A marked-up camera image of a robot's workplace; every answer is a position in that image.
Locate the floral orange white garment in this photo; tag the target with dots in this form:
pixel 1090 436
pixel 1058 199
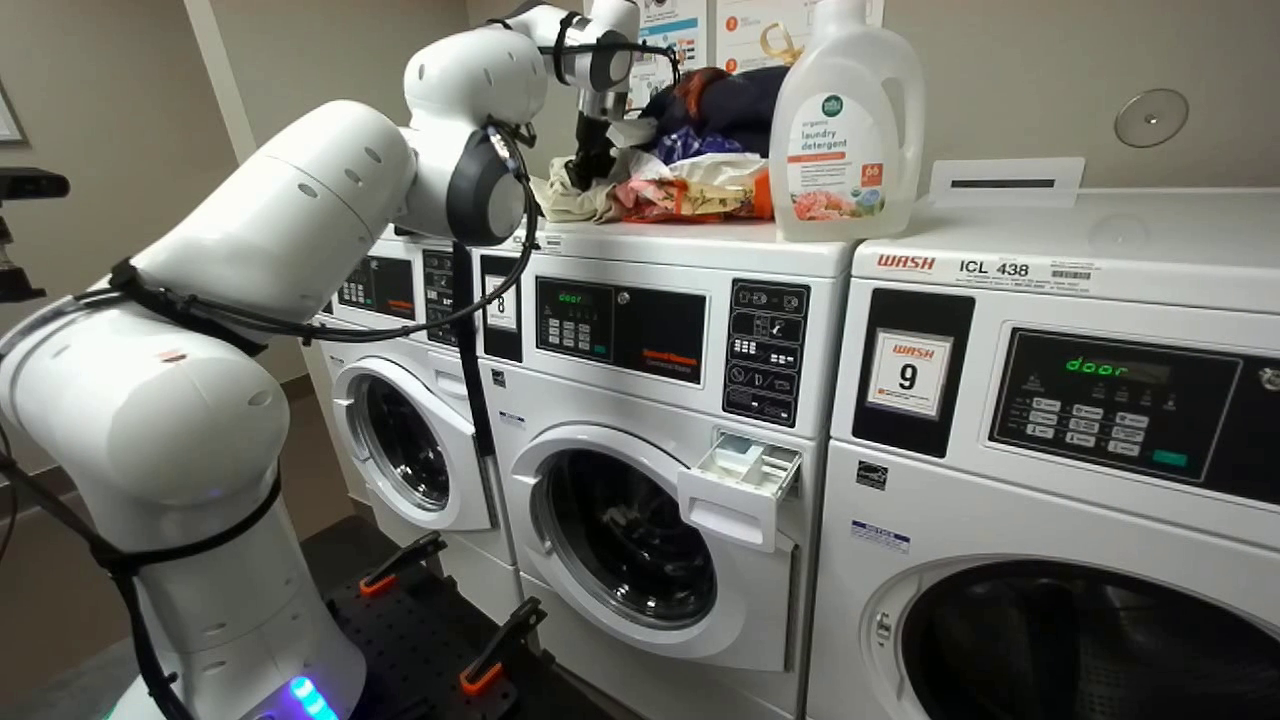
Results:
pixel 695 192

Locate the white washer with open drawer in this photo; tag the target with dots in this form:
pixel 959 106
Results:
pixel 664 442

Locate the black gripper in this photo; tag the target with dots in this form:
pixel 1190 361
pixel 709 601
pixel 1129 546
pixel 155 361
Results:
pixel 599 137

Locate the wall poster with orange print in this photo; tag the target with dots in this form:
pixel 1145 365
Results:
pixel 762 34

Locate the white laundry detergent bottle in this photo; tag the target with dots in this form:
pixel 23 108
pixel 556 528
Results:
pixel 840 125

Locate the navy garment with orange stripes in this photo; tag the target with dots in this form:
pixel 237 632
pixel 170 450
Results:
pixel 722 115

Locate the small white washing machine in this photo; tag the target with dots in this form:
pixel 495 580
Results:
pixel 400 427

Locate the framed wall picture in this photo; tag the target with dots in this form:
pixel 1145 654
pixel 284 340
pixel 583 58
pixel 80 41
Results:
pixel 8 121

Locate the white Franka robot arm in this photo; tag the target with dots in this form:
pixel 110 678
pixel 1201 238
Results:
pixel 201 403

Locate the thin black pole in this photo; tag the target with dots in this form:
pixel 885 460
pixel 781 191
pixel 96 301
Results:
pixel 482 427

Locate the white sign holder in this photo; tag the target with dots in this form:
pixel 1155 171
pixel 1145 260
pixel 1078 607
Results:
pixel 1000 179

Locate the white washer numbered nine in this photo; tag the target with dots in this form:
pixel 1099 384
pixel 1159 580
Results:
pixel 1053 464

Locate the round wall plate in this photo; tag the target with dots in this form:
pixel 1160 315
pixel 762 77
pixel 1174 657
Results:
pixel 1149 119

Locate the black base platform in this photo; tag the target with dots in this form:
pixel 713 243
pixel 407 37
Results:
pixel 412 641

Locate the black camera stand device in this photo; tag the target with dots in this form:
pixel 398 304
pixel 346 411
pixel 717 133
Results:
pixel 29 187

